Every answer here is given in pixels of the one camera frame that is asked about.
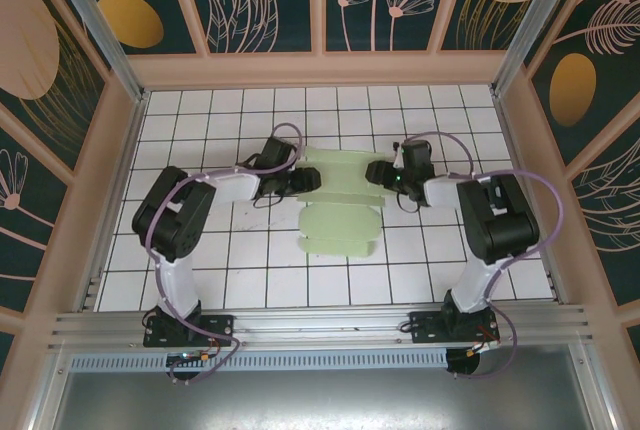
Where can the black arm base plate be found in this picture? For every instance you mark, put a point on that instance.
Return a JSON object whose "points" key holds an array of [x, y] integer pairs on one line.
{"points": [[425, 327], [220, 330]]}

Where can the long aluminium frame rail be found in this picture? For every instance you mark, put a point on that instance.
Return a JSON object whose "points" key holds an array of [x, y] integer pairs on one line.
{"points": [[320, 325]]}

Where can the grey metal sheet panel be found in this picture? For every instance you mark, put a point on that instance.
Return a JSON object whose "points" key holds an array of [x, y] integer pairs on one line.
{"points": [[320, 400]]}

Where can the aluminium frame post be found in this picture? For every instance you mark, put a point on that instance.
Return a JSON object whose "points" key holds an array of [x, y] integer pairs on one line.
{"points": [[536, 15], [92, 15]]}

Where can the light green paper box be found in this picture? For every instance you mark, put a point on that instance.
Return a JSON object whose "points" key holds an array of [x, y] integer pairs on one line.
{"points": [[340, 230]]}

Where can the aluminium side rail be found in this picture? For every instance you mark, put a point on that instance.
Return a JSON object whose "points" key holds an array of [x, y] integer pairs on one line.
{"points": [[126, 160], [518, 162]]}

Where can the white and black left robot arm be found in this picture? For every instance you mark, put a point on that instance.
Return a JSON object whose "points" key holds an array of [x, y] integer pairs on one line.
{"points": [[175, 280]]}

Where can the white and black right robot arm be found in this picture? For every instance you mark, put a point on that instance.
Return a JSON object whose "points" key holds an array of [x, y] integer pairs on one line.
{"points": [[472, 285]]}

